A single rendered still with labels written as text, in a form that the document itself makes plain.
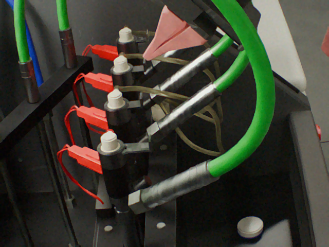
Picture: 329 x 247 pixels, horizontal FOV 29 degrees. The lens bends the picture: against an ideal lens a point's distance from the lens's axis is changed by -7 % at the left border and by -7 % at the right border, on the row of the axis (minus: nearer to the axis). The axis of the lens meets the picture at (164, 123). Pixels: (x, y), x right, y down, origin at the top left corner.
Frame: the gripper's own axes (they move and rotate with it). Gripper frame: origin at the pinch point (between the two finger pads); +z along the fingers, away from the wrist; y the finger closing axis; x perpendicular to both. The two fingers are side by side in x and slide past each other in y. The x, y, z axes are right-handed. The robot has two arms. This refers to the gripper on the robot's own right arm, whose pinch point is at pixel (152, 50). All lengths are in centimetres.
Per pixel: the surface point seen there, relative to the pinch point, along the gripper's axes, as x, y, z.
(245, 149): 12.1, -8.6, -6.7
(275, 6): -66, -20, 16
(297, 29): -254, -79, 98
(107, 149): 2.5, -3.5, 10.8
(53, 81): -15.3, 4.6, 23.8
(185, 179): 11.4, -7.7, -0.2
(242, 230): -17.4, -30.1, 24.8
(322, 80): -203, -90, 86
